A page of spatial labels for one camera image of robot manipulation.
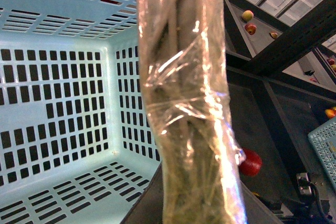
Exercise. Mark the light blue plastic basket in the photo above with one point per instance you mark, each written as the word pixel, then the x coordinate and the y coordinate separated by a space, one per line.
pixel 75 143

